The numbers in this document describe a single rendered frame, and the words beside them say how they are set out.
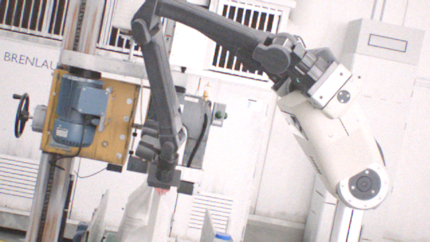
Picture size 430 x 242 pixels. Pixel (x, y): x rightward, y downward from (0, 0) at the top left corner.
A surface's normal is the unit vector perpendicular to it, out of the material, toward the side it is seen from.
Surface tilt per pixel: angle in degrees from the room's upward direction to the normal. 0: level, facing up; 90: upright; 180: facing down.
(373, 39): 90
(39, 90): 90
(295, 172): 90
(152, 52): 124
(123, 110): 90
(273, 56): 119
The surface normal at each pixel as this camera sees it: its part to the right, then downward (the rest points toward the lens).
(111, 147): 0.07, 0.07
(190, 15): -0.30, 0.43
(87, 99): 0.47, 0.14
